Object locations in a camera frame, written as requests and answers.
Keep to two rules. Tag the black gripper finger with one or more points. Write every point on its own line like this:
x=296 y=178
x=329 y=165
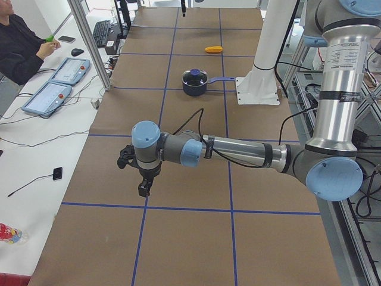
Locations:
x=183 y=7
x=144 y=187

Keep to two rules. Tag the yellow corn cob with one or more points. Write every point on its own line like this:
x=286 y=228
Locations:
x=213 y=49

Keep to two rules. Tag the glass pot lid blue knob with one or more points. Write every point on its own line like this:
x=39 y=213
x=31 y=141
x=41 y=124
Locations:
x=194 y=77

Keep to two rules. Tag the dark blue saucepan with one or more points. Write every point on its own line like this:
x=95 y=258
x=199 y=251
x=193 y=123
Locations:
x=196 y=91

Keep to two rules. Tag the person's hand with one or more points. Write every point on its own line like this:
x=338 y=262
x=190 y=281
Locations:
x=47 y=48

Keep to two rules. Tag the black computer keyboard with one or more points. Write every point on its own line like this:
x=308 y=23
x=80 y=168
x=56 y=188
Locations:
x=100 y=33

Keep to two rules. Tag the small black square device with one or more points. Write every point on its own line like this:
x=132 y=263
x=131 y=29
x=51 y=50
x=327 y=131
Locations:
x=57 y=173

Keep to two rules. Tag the black computer mouse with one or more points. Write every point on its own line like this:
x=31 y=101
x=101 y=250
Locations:
x=76 y=52

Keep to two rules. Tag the black smartphone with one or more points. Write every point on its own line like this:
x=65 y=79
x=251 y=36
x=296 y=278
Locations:
x=66 y=39

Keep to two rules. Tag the lower blue teach pendant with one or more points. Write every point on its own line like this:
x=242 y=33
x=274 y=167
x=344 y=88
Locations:
x=47 y=99

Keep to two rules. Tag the blue teach pendant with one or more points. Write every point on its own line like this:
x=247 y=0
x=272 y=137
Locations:
x=71 y=71
x=47 y=99

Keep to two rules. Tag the upper blue teach pendant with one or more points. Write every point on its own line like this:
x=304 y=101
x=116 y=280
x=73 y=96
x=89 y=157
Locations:
x=71 y=71

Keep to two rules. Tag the green handheld object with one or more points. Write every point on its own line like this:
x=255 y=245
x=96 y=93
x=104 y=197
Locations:
x=49 y=39

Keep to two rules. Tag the red patterned plastic bag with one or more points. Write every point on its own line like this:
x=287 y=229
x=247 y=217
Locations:
x=12 y=235

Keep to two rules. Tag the person in black sweater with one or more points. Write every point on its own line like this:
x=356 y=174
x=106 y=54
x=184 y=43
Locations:
x=19 y=46

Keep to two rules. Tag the aluminium frame post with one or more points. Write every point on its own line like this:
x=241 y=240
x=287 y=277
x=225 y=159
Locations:
x=84 y=29

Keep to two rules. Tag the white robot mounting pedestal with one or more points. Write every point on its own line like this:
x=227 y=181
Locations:
x=259 y=86

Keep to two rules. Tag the aluminium side rack frame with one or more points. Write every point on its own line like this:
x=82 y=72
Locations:
x=326 y=163

